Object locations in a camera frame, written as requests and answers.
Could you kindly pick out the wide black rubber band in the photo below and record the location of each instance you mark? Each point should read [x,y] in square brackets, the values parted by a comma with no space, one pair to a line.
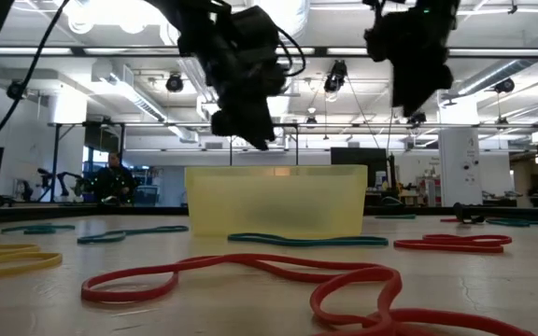
[460,212]

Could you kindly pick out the black hanging spotlight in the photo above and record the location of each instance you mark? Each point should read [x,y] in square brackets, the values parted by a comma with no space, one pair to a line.
[174,84]
[505,86]
[14,91]
[334,79]

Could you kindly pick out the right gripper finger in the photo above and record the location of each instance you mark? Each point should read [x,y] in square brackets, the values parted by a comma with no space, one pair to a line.
[423,99]
[403,100]

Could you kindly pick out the yellow translucent plastic bin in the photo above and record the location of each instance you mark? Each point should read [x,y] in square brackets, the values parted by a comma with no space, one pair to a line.
[276,205]

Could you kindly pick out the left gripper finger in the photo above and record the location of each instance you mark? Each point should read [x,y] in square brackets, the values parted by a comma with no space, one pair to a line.
[231,119]
[262,123]

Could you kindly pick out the black background robot on stand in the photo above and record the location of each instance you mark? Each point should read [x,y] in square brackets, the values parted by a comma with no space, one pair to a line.
[63,179]

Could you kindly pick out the looped red rubber band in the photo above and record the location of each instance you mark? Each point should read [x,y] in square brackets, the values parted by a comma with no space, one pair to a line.
[460,321]

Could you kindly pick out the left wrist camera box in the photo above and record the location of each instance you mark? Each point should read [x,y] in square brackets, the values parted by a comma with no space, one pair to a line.
[255,25]

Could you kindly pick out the silver round ceiling duct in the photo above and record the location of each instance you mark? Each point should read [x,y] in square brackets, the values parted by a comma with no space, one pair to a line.
[297,18]

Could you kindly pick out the blue chair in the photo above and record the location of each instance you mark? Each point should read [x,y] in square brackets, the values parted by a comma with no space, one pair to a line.
[145,196]

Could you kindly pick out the small black hanging device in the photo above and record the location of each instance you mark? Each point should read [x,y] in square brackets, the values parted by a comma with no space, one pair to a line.
[417,119]

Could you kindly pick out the small black metal frame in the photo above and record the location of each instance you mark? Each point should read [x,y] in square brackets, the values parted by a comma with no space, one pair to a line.
[292,140]

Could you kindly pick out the teal rubber band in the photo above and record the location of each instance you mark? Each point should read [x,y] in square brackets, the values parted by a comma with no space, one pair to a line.
[507,223]
[395,216]
[40,230]
[157,229]
[297,242]

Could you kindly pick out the white pillar with devices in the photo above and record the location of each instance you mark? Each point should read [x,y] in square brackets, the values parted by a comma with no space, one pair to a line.
[460,168]

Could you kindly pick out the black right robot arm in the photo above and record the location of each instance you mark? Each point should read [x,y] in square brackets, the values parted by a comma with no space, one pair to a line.
[437,5]

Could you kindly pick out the black table edge rail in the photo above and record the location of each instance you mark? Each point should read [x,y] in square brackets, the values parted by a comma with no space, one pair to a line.
[26,214]

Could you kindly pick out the person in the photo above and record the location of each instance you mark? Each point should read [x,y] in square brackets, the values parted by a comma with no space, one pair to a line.
[112,184]

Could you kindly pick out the tall black metal frame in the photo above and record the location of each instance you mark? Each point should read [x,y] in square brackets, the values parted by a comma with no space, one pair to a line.
[55,158]

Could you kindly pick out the yellow rubber band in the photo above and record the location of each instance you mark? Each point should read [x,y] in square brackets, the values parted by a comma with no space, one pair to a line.
[17,247]
[54,260]

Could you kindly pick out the overhead LED light bar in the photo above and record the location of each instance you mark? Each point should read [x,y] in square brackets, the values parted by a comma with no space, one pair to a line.
[110,51]

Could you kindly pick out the plain white pillar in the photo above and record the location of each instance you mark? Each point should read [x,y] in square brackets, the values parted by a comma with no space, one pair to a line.
[67,112]

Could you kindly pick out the long red rubber band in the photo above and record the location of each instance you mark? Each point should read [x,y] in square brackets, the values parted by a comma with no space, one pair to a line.
[245,259]

